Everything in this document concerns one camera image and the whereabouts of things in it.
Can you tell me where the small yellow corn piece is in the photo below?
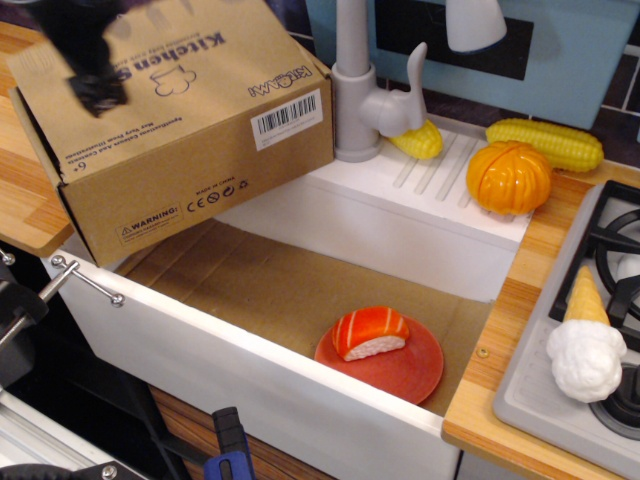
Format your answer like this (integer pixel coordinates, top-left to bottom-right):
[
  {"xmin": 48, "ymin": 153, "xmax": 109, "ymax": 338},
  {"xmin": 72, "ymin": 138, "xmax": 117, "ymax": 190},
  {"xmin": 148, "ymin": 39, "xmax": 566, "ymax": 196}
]
[{"xmin": 388, "ymin": 120, "xmax": 443, "ymax": 160}]

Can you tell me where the white toy sink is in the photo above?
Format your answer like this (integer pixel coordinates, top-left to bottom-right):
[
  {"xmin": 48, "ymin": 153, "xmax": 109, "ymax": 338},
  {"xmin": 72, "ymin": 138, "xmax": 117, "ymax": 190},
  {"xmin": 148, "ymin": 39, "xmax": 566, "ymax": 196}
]
[{"xmin": 59, "ymin": 118, "xmax": 529, "ymax": 479}]

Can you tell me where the grey toy stove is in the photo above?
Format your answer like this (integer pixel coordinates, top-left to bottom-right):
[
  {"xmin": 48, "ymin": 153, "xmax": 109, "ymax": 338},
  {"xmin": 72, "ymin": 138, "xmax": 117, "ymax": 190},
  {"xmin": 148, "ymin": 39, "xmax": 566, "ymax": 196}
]
[{"xmin": 494, "ymin": 180, "xmax": 639, "ymax": 479}]

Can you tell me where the yellow toy corn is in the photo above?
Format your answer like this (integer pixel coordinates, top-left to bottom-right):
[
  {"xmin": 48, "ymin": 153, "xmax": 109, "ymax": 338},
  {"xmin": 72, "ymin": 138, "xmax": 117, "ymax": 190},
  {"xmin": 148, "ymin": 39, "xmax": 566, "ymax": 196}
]
[{"xmin": 485, "ymin": 118, "xmax": 605, "ymax": 172}]

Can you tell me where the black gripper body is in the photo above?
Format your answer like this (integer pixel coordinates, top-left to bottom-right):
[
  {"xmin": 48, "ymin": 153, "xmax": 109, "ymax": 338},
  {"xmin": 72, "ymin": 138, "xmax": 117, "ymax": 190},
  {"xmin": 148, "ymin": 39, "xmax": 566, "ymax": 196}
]
[{"xmin": 67, "ymin": 73, "xmax": 128, "ymax": 118}]

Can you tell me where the blue black clamp handle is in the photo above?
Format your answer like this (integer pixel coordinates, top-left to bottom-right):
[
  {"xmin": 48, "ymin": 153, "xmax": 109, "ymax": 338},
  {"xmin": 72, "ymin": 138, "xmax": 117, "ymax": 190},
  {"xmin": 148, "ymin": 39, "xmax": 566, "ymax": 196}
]
[{"xmin": 203, "ymin": 407, "xmax": 256, "ymax": 480}]

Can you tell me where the toy ice cream cone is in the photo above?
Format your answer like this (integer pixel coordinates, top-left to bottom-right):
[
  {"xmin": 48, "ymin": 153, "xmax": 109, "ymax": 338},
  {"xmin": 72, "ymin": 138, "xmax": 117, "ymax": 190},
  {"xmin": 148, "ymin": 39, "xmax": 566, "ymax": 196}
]
[{"xmin": 546, "ymin": 266, "xmax": 627, "ymax": 403}]

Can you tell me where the orange toy pumpkin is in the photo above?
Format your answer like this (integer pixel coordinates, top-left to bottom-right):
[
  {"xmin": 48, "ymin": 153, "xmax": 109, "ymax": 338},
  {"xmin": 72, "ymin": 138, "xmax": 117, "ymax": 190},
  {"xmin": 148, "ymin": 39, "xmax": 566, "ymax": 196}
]
[{"xmin": 466, "ymin": 141, "xmax": 552, "ymax": 215}]

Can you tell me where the salmon sushi toy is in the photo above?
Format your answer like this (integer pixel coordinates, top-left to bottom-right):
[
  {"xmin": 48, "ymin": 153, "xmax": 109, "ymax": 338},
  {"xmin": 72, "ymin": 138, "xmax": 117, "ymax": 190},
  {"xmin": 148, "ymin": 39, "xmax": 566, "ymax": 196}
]
[{"xmin": 331, "ymin": 306, "xmax": 411, "ymax": 362}]

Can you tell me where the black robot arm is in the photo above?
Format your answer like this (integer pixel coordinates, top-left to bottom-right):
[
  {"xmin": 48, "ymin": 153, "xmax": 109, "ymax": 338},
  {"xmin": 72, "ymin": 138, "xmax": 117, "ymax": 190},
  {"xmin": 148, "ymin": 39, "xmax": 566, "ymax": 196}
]
[{"xmin": 20, "ymin": 0, "xmax": 127, "ymax": 117}]

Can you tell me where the cardboard sheet in sink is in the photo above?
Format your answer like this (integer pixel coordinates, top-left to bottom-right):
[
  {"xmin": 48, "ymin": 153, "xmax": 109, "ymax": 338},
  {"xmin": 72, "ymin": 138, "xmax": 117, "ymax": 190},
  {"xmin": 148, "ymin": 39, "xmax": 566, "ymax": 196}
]
[{"xmin": 117, "ymin": 220, "xmax": 492, "ymax": 414}]

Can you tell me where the red plate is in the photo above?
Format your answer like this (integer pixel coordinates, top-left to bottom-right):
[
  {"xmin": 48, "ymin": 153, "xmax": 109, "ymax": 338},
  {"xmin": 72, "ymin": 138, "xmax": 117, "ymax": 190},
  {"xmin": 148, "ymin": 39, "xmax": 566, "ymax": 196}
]
[{"xmin": 314, "ymin": 318, "xmax": 444, "ymax": 405}]

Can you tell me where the white lamp shade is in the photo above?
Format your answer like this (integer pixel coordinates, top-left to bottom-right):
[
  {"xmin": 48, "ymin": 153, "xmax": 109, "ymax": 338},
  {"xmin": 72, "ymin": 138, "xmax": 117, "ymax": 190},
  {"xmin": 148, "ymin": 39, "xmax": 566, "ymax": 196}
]
[{"xmin": 445, "ymin": 0, "xmax": 507, "ymax": 53}]

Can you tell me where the grey toy faucet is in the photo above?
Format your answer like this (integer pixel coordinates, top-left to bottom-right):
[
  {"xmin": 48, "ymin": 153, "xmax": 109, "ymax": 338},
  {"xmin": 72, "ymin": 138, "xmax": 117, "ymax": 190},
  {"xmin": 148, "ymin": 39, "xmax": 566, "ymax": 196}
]
[{"xmin": 332, "ymin": 1, "xmax": 428, "ymax": 163}]

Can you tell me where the brown cardboard box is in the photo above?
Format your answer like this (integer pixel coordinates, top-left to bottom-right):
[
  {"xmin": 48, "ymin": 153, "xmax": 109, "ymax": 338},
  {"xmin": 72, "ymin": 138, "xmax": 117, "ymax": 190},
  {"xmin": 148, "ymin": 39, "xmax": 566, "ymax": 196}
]
[{"xmin": 7, "ymin": 1, "xmax": 333, "ymax": 266}]

